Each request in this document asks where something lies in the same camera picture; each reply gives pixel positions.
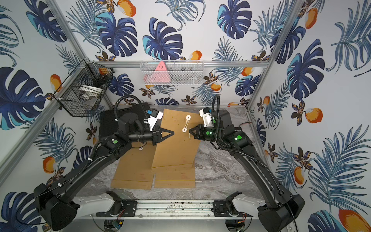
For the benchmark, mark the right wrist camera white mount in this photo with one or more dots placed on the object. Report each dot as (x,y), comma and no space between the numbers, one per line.
(206,115)

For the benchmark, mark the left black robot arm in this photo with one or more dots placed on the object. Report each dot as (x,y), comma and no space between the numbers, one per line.
(55,202)

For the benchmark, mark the black wire basket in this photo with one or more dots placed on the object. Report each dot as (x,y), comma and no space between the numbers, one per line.
(88,83)

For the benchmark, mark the white mesh wall basket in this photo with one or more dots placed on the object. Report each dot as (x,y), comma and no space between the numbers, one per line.
(181,72)

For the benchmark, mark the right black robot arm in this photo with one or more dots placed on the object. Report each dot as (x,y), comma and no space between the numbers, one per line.
(281,207)

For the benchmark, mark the black plastic tool case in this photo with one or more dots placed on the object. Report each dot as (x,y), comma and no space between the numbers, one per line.
(108,124)

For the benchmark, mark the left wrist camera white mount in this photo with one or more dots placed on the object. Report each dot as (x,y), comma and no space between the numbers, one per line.
(153,116)

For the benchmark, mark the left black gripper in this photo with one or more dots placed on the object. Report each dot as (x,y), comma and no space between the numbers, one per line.
(158,136)

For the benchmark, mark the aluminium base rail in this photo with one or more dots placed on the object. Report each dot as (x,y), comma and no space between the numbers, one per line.
(104,206)

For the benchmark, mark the pink triangular object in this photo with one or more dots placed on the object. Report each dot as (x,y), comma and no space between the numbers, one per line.
(160,74)

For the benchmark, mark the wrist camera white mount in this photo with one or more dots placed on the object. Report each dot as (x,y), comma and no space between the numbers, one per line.
(153,116)
(206,115)

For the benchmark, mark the white items in black basket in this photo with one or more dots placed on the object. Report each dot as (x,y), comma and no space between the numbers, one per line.
(87,93)

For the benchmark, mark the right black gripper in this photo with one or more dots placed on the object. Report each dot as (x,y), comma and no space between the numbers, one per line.
(200,135)

